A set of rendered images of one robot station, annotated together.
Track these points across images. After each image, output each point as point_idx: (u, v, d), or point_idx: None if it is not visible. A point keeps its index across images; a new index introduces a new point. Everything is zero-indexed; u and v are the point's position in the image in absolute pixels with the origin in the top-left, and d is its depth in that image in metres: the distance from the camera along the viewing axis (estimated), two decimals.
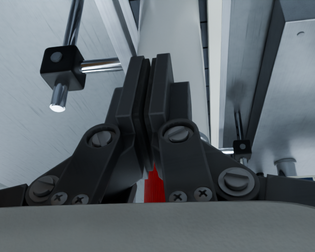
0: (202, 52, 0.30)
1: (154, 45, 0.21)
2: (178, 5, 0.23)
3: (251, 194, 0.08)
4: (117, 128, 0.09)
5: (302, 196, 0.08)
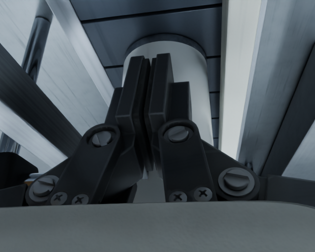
0: (213, 143, 0.21)
1: (138, 196, 0.13)
2: None
3: (251, 194, 0.08)
4: (117, 128, 0.09)
5: (302, 196, 0.08)
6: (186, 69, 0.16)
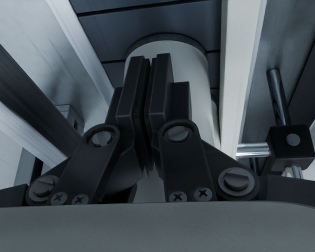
0: (219, 140, 0.21)
1: (139, 196, 0.13)
2: None
3: (251, 194, 0.08)
4: (117, 128, 0.09)
5: (302, 196, 0.08)
6: (187, 68, 0.16)
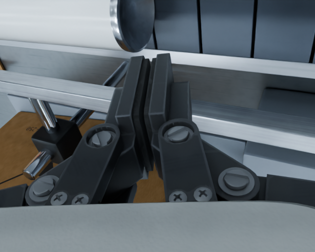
0: None
1: None
2: None
3: (251, 194, 0.08)
4: (117, 128, 0.09)
5: (302, 196, 0.08)
6: None
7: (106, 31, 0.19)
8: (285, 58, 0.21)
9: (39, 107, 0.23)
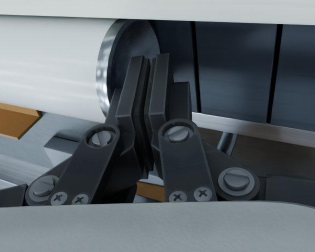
0: None
1: None
2: None
3: (251, 194, 0.08)
4: (117, 128, 0.09)
5: (302, 196, 0.08)
6: None
7: (91, 106, 0.13)
8: None
9: None
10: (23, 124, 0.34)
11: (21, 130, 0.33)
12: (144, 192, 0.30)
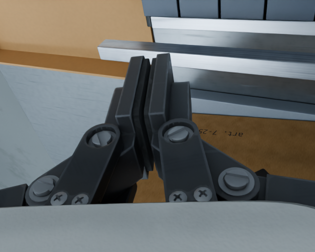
0: None
1: None
2: None
3: (251, 194, 0.08)
4: (117, 128, 0.09)
5: (302, 196, 0.08)
6: None
7: None
8: None
9: None
10: None
11: None
12: (262, 123, 0.35)
